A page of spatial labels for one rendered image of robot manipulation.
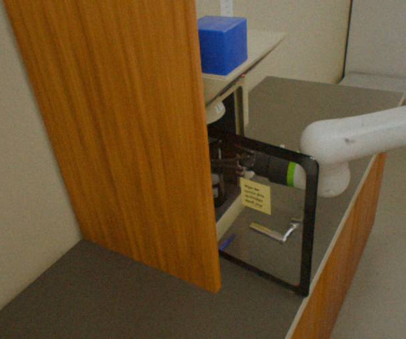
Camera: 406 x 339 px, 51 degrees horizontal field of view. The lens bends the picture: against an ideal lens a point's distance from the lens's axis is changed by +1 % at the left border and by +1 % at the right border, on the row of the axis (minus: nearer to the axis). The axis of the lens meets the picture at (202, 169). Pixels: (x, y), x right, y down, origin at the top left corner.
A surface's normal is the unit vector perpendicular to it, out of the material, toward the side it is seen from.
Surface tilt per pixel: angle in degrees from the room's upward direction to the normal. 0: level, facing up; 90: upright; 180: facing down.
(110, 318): 0
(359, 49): 90
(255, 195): 90
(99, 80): 90
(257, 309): 0
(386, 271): 0
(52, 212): 90
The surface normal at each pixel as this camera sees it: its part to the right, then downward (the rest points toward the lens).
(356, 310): -0.09, -0.83
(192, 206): -0.51, 0.51
